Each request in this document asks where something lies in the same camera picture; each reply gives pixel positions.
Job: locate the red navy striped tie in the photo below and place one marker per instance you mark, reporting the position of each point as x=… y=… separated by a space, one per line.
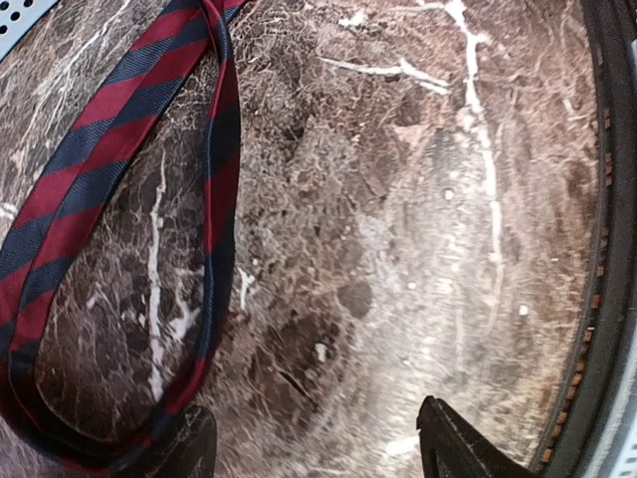
x=57 y=219

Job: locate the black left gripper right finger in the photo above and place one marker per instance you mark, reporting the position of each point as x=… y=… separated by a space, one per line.
x=451 y=447

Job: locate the black front rail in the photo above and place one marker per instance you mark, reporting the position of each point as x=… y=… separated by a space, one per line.
x=562 y=447

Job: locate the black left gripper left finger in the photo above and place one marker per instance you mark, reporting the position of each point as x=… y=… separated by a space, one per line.
x=187 y=449

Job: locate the light blue plastic basket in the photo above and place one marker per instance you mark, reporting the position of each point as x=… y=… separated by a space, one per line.
x=17 y=18

